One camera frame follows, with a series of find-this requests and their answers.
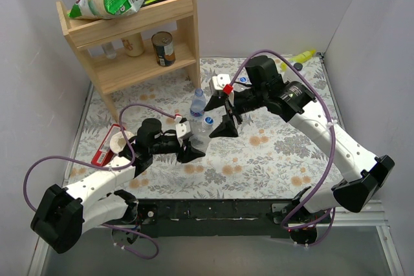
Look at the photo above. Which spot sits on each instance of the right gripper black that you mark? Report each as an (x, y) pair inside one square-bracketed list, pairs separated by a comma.
[(231, 108)]

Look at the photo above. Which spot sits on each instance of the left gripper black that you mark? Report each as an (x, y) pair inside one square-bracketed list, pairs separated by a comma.
[(180, 148)]

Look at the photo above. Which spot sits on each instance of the blue bottle cap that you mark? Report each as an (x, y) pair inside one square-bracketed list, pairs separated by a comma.
[(207, 123), (243, 79)]

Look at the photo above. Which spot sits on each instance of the clear bottle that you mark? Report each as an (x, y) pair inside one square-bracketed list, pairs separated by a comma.
[(243, 83), (109, 50), (200, 137)]

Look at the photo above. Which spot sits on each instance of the small blue-label water bottle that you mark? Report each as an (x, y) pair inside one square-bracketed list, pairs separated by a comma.
[(198, 103)]

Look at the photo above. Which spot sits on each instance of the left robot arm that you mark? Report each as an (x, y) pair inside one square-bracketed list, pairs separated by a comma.
[(65, 213)]

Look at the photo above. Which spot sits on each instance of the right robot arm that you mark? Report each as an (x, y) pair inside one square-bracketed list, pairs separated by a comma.
[(363, 172)]

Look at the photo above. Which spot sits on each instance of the white bottle black cap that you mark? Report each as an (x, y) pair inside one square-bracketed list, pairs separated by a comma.
[(298, 66)]

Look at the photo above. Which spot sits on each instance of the yellow squeeze bottle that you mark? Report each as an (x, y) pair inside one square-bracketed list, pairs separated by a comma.
[(303, 57)]

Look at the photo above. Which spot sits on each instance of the clear bottle on shelf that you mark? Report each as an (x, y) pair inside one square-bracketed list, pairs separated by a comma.
[(109, 50)]

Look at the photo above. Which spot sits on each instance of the floral table mat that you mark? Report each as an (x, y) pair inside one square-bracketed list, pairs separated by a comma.
[(269, 159)]

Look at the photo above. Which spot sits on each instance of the toilet paper roll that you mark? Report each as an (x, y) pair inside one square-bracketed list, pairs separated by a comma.
[(117, 142)]

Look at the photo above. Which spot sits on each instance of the red snack box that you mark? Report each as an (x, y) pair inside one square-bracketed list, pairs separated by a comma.
[(104, 153)]

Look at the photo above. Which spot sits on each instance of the tin can with label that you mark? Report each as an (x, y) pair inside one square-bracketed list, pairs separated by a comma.
[(163, 46)]

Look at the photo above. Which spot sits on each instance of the beige cup on shelf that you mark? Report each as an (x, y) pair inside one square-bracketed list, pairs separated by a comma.
[(133, 45)]

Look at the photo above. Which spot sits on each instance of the wooden shelf unit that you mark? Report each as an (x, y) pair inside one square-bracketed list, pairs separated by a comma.
[(111, 75)]

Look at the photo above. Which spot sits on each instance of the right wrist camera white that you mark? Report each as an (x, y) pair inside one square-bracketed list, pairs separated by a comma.
[(220, 84)]

